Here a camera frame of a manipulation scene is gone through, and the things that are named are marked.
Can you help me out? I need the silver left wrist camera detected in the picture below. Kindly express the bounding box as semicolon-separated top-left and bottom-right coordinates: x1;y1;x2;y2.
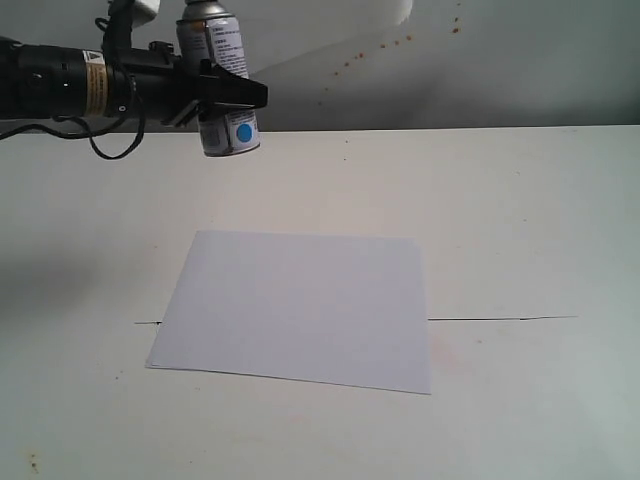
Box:
108;0;161;28

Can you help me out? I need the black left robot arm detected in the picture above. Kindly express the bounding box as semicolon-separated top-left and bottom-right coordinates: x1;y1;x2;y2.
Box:
1;39;268;126

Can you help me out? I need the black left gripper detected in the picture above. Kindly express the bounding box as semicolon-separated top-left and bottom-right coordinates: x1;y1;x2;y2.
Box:
106;41;268;127

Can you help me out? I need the silver spray can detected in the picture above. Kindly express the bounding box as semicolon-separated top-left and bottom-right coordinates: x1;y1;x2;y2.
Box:
176;1;260;157

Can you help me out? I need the white paper sheet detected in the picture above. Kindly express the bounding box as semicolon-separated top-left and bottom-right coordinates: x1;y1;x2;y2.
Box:
147;231;431;394

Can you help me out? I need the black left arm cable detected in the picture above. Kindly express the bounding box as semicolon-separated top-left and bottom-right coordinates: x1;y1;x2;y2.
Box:
0;14;147;161

